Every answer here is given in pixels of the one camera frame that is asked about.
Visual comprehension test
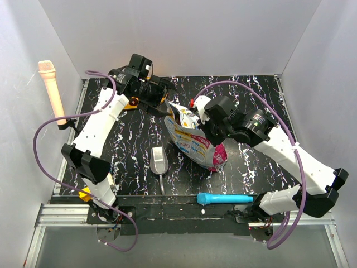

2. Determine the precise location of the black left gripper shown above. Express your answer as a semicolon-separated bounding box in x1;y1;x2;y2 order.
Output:
134;77;180;117

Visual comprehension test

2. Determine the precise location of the pet food bag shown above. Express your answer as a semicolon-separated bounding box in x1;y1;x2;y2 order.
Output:
164;100;228;172

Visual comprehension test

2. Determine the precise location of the metal food scoop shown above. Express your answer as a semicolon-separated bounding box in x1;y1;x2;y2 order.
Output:
150;146;168;195

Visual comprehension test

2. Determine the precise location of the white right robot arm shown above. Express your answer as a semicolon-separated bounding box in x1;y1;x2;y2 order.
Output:
194;96;349;222

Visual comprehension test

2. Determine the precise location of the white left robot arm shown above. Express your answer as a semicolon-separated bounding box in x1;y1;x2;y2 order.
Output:
61;66;176;223

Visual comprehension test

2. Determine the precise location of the orange double pet bowl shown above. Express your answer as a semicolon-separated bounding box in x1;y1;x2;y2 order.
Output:
122;75;168;111

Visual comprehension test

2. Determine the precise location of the blue toy microphone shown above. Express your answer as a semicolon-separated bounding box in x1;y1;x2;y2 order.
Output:
196;193;254;205

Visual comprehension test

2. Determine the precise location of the black microphone stand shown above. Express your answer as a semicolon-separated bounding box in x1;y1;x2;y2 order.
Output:
57;119;80;134

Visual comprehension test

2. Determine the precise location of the pink toy microphone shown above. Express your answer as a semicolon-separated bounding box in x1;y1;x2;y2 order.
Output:
38;60;65;118

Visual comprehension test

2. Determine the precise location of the yellow toy brick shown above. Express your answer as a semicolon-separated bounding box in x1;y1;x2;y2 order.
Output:
79;187;92;203

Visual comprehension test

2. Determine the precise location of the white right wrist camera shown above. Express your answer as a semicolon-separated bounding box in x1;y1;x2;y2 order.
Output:
190;95;211;124

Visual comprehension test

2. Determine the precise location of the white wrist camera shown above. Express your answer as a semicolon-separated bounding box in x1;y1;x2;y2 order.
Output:
190;95;211;124
129;54;153;78

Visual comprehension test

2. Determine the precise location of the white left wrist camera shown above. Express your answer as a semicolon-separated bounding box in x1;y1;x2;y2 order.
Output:
129;54;153;78

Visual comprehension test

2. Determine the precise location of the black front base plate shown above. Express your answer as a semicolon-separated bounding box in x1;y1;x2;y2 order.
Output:
86;193;282;236

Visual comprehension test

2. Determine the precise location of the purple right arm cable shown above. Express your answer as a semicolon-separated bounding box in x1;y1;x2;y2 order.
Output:
189;80;307;250

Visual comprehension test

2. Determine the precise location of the aluminium front rail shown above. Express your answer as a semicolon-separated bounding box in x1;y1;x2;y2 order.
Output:
23;203;98;268

